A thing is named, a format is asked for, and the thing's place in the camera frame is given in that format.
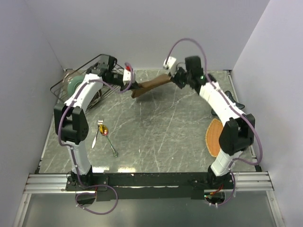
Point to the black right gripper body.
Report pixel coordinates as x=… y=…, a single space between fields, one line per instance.
x=180 y=78

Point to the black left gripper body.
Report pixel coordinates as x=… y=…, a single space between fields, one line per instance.
x=114 y=80

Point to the brown cloth napkin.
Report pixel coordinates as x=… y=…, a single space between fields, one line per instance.
x=151 y=84

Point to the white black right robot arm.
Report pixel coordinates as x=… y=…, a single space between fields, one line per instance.
x=237 y=134

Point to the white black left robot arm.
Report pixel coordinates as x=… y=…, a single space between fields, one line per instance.
x=71 y=125

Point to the brown ceramic bowl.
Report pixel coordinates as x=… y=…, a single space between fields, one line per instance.
x=95 y=100

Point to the green ceramic bowl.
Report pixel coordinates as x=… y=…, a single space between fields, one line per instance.
x=73 y=84

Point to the clear glass jar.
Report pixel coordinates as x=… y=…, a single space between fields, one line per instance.
x=68 y=75

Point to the silver fork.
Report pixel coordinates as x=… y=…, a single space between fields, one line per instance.
x=99 y=123

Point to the iridescent spoon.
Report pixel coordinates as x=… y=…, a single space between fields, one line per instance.
x=105 y=132

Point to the orange woven placemat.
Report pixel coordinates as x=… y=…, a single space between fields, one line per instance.
x=212 y=135

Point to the blue star-shaped dish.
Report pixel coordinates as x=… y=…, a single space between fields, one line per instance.
x=234 y=101

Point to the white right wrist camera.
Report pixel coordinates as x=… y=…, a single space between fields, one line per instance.
x=170 y=64

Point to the aluminium frame rail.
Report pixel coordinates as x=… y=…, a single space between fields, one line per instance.
x=58 y=183

